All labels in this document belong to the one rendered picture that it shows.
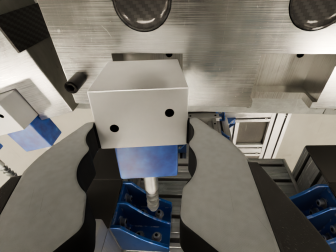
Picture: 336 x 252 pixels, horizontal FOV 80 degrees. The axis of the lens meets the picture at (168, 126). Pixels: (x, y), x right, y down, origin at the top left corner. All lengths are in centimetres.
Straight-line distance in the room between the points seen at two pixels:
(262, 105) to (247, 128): 83
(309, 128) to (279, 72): 136
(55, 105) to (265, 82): 22
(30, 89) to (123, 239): 27
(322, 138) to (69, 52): 160
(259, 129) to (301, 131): 45
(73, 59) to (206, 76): 10
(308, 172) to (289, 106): 21
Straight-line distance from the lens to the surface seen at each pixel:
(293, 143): 161
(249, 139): 119
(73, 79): 17
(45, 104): 27
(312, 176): 49
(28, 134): 29
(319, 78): 20
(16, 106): 27
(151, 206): 20
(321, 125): 158
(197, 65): 16
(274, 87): 21
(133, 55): 19
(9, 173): 41
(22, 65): 25
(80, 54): 17
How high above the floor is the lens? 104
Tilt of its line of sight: 50 degrees down
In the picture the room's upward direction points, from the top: 173 degrees counter-clockwise
